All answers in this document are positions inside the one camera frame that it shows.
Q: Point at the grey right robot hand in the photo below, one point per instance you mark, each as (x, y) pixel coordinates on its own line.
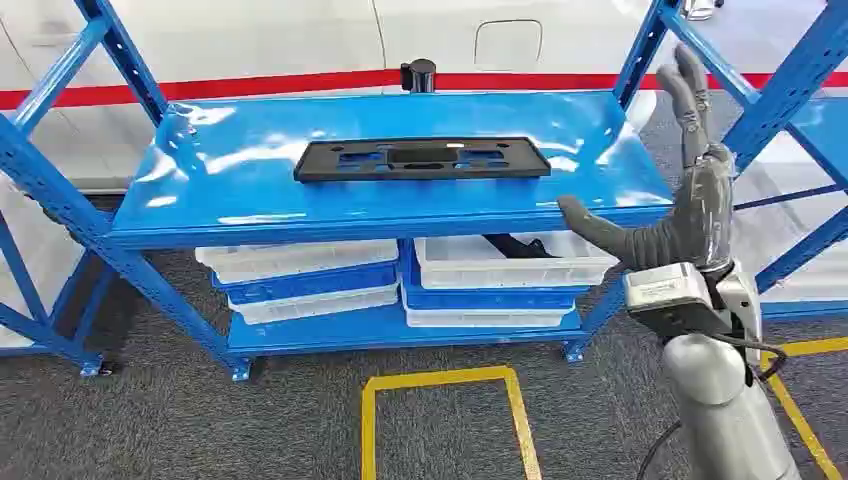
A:
(702, 212)

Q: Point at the black plastic mounting plate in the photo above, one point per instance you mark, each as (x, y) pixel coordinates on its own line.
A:
(311, 162)

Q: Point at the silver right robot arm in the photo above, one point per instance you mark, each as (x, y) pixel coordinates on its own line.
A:
(722, 411)

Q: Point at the blue metal shelf rack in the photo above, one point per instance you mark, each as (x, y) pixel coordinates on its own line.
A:
(371, 212)
(821, 126)

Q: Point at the yellow floor tape square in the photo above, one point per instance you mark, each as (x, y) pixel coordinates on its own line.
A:
(430, 380)
(825, 345)

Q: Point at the black plastic part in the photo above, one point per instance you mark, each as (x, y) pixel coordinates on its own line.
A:
(520, 248)

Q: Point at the blue plastic crate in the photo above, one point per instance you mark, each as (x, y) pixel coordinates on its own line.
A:
(305, 285)
(490, 299)

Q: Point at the white vehicle body red stripe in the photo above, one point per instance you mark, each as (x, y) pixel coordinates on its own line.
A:
(265, 40)

